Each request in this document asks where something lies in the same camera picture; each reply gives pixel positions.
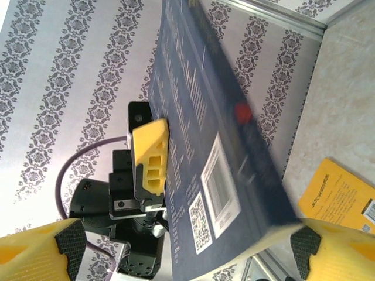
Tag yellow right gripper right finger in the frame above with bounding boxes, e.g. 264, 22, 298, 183
289, 218, 375, 281

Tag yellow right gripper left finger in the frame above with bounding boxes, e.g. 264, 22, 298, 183
0, 218, 88, 281

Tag dark blue book QR codes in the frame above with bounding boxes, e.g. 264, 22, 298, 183
147, 0, 303, 281

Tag yellow book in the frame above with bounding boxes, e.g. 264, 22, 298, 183
297, 157, 375, 238

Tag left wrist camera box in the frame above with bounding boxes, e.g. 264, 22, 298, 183
127, 101, 153, 144

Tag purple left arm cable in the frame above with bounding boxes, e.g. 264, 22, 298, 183
54, 136, 131, 281

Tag aluminium side rail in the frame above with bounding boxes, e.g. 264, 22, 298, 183
246, 248, 301, 281

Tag aluminium corner post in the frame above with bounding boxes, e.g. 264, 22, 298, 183
225, 0, 328, 40

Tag thin aluminium wall rail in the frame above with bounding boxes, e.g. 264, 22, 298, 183
325, 0, 375, 32

